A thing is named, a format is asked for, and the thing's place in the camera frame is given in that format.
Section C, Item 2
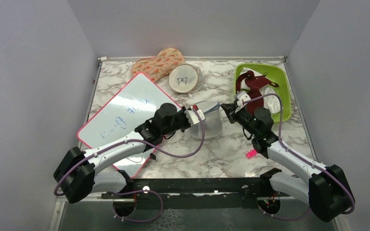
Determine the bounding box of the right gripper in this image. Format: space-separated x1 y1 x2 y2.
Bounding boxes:
222 103 259 137

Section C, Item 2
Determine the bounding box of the grey mesh laundry bag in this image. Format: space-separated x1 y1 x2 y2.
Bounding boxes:
187 101 222 140

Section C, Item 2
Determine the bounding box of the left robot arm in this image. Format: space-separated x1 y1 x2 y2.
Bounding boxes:
53 103 205 204

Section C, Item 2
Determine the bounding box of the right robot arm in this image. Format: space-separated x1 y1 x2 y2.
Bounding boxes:
221 102 355 222

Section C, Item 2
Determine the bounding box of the maroon bra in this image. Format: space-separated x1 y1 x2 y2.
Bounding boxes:
235 70 280 116

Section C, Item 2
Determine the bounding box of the pink framed whiteboard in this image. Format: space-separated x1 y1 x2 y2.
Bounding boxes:
77 72 185 179

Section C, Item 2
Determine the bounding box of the pink plastic clip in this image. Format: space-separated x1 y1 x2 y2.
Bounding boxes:
246 149 258 159

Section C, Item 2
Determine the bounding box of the orange patterned pouch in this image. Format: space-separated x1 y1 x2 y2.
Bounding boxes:
131 48 185 82

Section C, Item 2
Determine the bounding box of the green plastic basin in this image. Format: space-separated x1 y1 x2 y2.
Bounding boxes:
233 63 292 122

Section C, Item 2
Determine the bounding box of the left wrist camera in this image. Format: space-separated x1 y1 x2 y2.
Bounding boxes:
185 106 205 127

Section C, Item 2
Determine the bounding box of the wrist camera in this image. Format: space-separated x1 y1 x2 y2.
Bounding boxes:
234 90 251 106
185 106 205 127

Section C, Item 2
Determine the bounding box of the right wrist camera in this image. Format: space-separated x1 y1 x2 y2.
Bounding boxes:
234 90 251 106

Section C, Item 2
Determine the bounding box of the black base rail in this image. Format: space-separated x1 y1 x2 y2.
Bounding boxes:
101 177 286 210

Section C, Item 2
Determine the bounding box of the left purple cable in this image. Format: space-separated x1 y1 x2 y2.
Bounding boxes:
53 108 206 223

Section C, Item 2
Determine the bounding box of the purple cable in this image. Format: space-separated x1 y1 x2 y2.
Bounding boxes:
53 108 206 223
240 93 357 221

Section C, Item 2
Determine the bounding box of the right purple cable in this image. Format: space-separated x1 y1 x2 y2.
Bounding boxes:
240 93 357 221

